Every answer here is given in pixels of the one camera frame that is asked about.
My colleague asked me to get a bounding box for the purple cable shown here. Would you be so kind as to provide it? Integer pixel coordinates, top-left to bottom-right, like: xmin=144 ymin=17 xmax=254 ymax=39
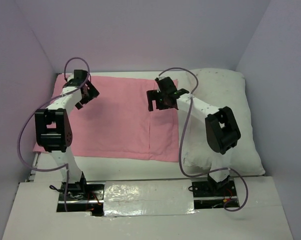
xmin=157 ymin=66 xmax=250 ymax=213
xmin=16 ymin=57 xmax=91 ymax=212

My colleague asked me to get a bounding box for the white pillow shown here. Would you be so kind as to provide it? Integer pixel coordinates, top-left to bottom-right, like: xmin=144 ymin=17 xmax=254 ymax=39
xmin=178 ymin=68 xmax=265 ymax=176

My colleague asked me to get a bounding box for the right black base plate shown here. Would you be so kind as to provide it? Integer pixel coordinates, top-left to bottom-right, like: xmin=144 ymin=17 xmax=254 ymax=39
xmin=188 ymin=179 xmax=240 ymax=210

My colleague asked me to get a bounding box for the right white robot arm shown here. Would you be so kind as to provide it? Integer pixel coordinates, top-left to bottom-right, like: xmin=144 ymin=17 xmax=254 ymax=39
xmin=146 ymin=76 xmax=241 ymax=178

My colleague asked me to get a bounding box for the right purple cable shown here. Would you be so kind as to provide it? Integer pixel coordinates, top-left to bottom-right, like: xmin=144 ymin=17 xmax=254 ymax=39
xmin=157 ymin=66 xmax=250 ymax=213

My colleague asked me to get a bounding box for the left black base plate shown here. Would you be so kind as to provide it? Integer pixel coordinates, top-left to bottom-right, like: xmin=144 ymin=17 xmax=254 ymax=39
xmin=56 ymin=182 xmax=105 ymax=217

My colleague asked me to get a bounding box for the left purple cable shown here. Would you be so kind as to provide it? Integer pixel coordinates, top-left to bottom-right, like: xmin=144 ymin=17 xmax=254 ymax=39
xmin=16 ymin=57 xmax=91 ymax=212

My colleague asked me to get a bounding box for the silver tape patch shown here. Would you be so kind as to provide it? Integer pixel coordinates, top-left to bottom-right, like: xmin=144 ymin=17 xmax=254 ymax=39
xmin=103 ymin=179 xmax=196 ymax=217

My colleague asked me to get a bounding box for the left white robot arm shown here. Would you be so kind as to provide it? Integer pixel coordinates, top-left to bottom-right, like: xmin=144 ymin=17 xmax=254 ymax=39
xmin=34 ymin=69 xmax=100 ymax=200

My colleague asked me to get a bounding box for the white foam board front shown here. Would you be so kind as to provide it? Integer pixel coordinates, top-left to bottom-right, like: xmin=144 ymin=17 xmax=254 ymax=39
xmin=0 ymin=174 xmax=298 ymax=240

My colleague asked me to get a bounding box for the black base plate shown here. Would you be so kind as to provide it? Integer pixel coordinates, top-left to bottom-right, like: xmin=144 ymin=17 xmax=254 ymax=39
xmin=188 ymin=179 xmax=240 ymax=210
xmin=56 ymin=182 xmax=105 ymax=217

